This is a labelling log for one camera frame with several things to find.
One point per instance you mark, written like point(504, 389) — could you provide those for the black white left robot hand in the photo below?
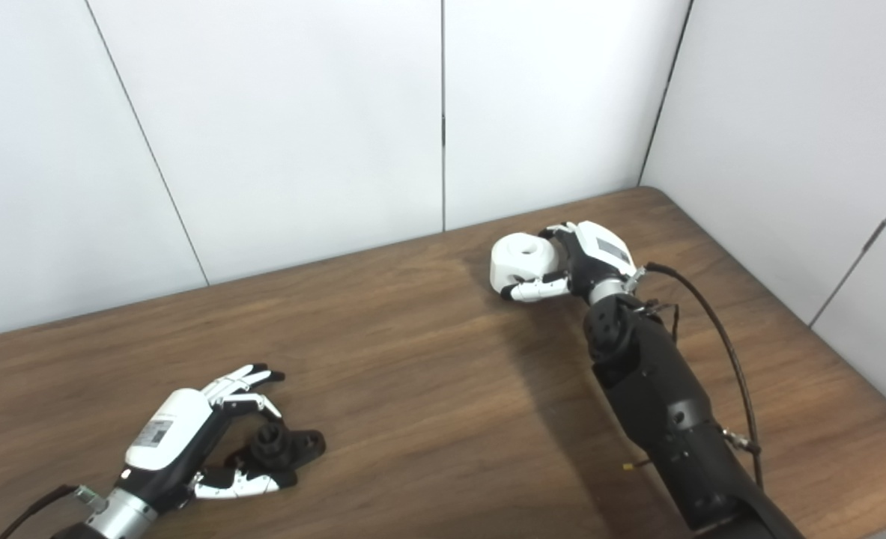
point(169, 430)

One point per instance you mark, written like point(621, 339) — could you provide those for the round white piece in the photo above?
point(521, 262)

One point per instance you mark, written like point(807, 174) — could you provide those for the black flanged holder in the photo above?
point(304, 445)

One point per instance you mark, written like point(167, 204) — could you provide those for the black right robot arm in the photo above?
point(660, 397)

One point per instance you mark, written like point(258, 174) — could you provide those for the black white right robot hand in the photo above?
point(596, 251)

